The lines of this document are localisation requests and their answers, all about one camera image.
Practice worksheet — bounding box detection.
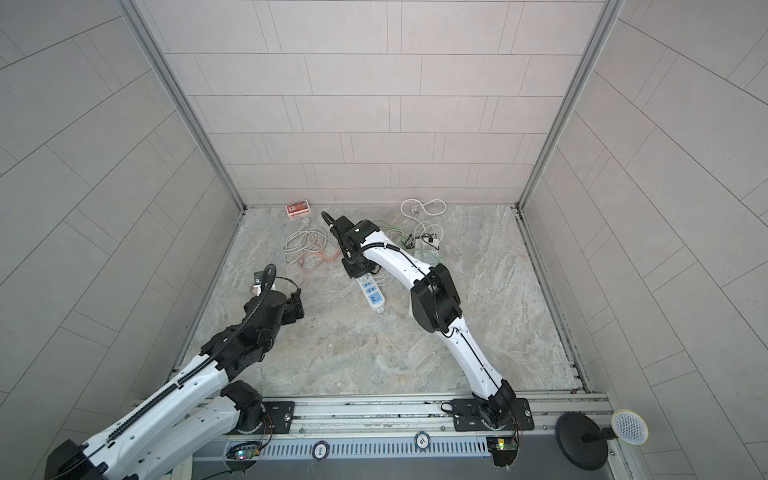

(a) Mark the blue white power strip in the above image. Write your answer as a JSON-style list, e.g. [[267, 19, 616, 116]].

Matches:
[[357, 274, 385, 314]]

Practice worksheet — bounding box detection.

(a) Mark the colourful white power strip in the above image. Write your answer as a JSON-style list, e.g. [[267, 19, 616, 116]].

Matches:
[[412, 238, 442, 266]]

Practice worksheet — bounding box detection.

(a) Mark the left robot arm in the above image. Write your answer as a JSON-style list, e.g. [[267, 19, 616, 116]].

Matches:
[[44, 264, 304, 479]]

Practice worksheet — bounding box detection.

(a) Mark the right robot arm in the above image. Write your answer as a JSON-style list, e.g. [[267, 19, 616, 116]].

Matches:
[[321, 211, 517, 430]]

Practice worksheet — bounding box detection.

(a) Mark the red small box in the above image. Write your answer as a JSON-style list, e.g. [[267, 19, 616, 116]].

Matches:
[[285, 200, 311, 218]]

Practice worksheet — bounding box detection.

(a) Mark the pink cable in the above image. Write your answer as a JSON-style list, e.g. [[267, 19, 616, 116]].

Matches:
[[296, 248, 343, 274]]

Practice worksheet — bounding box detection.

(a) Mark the grey coiled cable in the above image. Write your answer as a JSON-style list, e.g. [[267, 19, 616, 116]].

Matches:
[[283, 224, 331, 265]]

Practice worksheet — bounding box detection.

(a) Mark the green cable bundle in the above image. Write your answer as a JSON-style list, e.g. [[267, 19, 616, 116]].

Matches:
[[377, 220, 448, 268]]

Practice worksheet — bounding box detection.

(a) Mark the aluminium rail base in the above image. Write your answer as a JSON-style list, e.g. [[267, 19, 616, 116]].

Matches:
[[193, 391, 613, 463]]

